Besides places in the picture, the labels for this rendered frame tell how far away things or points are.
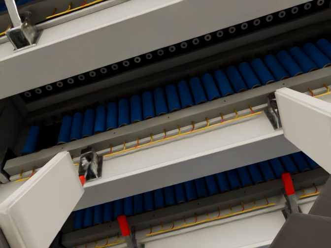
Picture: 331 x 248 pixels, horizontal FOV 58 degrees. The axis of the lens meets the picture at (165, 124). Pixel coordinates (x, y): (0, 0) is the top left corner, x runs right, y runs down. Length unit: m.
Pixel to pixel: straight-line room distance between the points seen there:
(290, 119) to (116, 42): 0.23
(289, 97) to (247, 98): 0.26
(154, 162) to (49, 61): 0.18
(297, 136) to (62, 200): 0.13
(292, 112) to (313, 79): 0.29
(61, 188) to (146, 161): 0.25
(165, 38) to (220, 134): 0.15
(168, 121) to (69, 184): 0.25
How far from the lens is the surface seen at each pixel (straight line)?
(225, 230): 0.54
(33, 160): 0.49
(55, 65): 0.37
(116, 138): 0.43
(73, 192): 0.19
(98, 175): 0.43
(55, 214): 0.17
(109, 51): 0.35
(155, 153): 0.42
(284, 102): 0.17
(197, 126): 0.42
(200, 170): 0.42
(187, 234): 0.55
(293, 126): 0.17
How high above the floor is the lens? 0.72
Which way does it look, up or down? 25 degrees down
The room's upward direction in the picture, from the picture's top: 19 degrees counter-clockwise
